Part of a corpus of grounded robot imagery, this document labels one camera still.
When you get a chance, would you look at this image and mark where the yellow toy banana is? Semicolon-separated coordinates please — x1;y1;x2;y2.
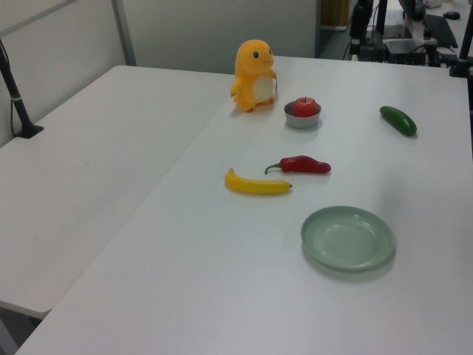
224;168;294;196

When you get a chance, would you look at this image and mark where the pale green plastic plate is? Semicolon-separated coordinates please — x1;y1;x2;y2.
300;206;397;273

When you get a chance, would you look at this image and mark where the red toy chili pepper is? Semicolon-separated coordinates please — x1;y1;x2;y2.
264;155;332;176

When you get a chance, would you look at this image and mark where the small grey bowl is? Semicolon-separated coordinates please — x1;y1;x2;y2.
283;101;322;129

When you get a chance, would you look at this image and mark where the red toy apple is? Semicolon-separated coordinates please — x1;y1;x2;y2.
292;96;318;118

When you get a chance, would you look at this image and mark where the orange plush dinosaur toy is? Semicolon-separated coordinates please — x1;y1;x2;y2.
230;39;279;113

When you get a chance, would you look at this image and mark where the green toy cucumber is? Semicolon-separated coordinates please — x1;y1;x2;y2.
379;105;418;138

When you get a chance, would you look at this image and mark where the yellow brown cabinet panel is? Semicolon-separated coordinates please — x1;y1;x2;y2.
320;0;349;29

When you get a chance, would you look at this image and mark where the black equipment on stand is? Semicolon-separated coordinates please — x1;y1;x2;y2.
348;0;372;61

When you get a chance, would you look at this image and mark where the black box device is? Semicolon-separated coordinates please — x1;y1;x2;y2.
383;37;426;64

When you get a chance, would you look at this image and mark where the black camera pole with base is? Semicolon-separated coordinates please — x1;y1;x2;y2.
449;21;473;78
0;38;44;139

